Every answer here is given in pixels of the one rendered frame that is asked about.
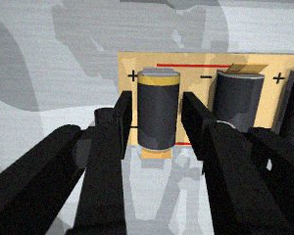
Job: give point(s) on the tan battery holder board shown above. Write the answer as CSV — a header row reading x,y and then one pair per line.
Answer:
x,y
199,73

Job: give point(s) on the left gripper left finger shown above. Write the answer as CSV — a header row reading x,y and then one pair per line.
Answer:
x,y
34,188

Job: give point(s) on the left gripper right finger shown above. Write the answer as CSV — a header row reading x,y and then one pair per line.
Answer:
x,y
240,201

